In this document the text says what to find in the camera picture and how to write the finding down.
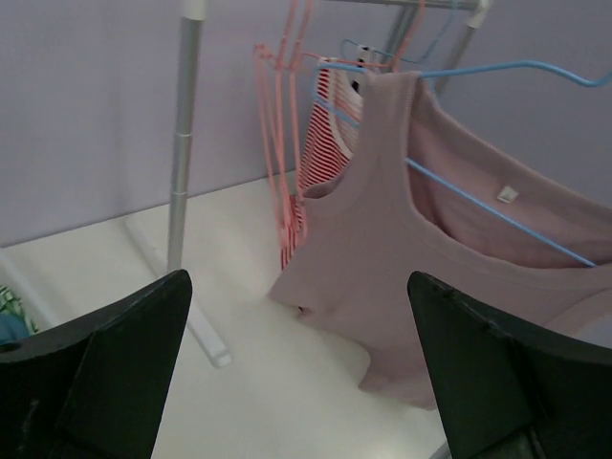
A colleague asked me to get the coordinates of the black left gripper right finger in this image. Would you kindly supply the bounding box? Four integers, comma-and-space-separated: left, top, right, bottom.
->
407, 272, 611, 458

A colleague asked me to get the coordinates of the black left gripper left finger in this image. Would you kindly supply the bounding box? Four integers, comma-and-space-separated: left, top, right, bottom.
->
1, 270, 192, 458

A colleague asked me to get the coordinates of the blue tank top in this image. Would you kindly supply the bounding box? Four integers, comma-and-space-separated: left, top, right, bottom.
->
0, 314, 31, 345

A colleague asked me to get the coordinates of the green striped tank top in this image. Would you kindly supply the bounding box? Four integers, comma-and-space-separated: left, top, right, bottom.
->
1, 285, 39, 335

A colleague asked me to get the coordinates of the pink lilac tank top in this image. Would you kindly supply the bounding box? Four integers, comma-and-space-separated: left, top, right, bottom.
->
267, 70, 612, 412

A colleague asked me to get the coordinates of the red striped tank top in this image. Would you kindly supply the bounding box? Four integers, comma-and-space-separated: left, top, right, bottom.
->
280, 69, 362, 267

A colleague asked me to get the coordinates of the light blue end hanger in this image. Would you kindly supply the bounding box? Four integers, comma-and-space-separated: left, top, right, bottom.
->
339, 0, 463, 66

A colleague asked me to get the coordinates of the silver white clothes rack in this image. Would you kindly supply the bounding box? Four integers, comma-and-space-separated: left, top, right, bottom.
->
123, 1, 493, 368

